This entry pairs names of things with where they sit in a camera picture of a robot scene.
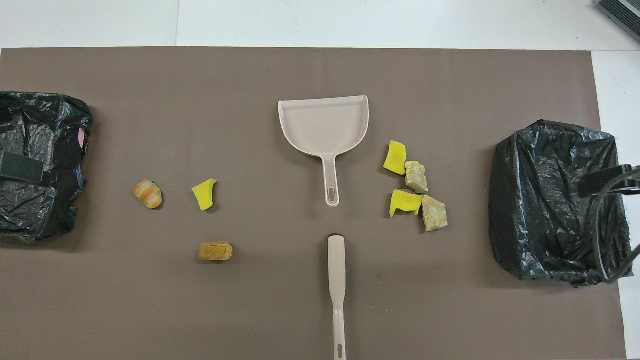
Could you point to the striped croissant toy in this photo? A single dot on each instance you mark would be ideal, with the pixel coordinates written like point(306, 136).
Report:
point(147, 194)

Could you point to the beige sponge chunk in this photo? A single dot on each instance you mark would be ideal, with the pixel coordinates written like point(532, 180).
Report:
point(416, 176)
point(434, 213)

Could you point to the yellow sponge piece green edge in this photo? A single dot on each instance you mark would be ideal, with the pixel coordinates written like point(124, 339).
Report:
point(204, 194)

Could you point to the brown bread roll toy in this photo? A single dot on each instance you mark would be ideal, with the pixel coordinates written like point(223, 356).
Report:
point(215, 251)

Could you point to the beige hand brush black bristles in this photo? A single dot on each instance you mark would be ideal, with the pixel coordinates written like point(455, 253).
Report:
point(336, 270)

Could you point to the beige plastic dustpan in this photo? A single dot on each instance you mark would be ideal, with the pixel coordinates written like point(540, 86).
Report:
point(325, 125)

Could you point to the black bag bin pink spot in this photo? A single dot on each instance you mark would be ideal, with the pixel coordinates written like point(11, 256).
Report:
point(40, 120)

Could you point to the black bag lined bin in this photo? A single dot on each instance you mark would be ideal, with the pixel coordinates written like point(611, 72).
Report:
point(540, 200)

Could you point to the grey ribbed device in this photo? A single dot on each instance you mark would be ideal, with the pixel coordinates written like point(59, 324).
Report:
point(622, 12)

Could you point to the brown paper table mat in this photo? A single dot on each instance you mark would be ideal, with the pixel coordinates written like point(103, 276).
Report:
point(250, 100)

